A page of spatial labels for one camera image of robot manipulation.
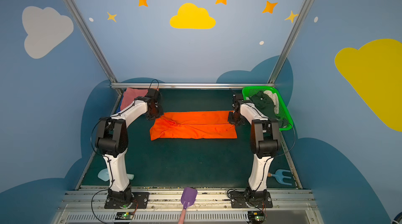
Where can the circuit board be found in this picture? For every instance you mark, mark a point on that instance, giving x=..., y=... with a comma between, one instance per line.
x=255, y=217
x=125, y=216

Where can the left circuit board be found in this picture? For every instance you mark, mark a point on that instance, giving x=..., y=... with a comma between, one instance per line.
x=125, y=216

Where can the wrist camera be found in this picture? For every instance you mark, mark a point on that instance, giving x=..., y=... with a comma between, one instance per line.
x=237, y=98
x=153, y=94

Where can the back aluminium frame rail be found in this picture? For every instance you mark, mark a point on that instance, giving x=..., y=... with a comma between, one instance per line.
x=185, y=85

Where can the right circuit board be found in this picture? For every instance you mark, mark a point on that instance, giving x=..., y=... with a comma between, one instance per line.
x=255, y=217

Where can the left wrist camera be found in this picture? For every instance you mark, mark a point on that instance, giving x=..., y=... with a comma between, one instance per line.
x=153, y=94

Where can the orange t-shirt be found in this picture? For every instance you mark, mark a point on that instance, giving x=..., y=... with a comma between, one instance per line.
x=193, y=125

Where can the light teal toy trowel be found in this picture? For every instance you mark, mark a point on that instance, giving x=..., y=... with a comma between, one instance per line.
x=104, y=175

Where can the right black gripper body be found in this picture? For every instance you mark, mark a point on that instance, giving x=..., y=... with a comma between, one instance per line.
x=234, y=119

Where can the green plastic basket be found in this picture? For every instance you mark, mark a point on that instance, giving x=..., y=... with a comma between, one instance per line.
x=284, y=117

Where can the white t-shirt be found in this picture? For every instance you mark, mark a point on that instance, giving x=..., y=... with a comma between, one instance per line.
x=275, y=100

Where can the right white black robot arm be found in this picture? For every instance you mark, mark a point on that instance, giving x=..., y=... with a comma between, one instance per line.
x=264, y=144

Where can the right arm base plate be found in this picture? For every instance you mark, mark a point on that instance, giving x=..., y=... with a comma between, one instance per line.
x=249, y=199

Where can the folded pink t-shirt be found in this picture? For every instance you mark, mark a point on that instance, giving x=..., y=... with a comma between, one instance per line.
x=130, y=95

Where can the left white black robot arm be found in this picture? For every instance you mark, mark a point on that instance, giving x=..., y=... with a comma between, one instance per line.
x=112, y=141

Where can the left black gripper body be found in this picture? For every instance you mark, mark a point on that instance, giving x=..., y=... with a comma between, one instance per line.
x=154, y=113

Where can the blue toy rake wooden handle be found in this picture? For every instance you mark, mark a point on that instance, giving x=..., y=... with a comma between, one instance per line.
x=280, y=176

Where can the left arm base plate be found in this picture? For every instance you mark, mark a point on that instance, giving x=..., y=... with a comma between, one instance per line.
x=138, y=199

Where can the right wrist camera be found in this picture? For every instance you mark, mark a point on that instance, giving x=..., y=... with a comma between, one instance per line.
x=237, y=98

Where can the purple toy shovel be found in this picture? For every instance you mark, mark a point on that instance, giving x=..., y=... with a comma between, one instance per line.
x=188, y=199

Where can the dark green t-shirt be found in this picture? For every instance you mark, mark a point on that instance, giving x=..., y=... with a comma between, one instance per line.
x=264, y=104

